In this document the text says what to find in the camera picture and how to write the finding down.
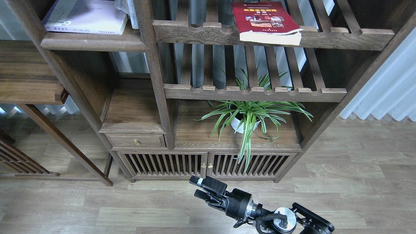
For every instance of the red paperback book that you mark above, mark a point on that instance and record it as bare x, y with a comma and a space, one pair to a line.
265, 22

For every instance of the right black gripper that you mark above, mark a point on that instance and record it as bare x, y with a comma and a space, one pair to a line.
237, 204

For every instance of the green spider plant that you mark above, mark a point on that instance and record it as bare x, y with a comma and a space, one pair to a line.
271, 110

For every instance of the dark wooden bookshelf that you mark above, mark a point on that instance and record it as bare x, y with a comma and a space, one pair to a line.
157, 79

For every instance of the wooden side table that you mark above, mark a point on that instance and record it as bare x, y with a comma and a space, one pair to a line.
27, 81

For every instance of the white object on upper shelf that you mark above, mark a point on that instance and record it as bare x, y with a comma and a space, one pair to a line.
127, 6

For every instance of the white plant pot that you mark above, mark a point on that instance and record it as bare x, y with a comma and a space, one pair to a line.
238, 122

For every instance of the white curtain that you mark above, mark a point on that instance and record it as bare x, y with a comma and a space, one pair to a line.
392, 89

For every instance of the right slatted cabinet door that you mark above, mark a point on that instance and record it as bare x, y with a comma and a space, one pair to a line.
262, 166

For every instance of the small wooden drawer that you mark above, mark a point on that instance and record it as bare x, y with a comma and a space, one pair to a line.
136, 140

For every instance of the white lavender paperback book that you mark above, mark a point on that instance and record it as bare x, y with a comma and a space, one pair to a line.
85, 16

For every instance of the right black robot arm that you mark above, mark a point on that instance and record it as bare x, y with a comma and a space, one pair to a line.
284, 220

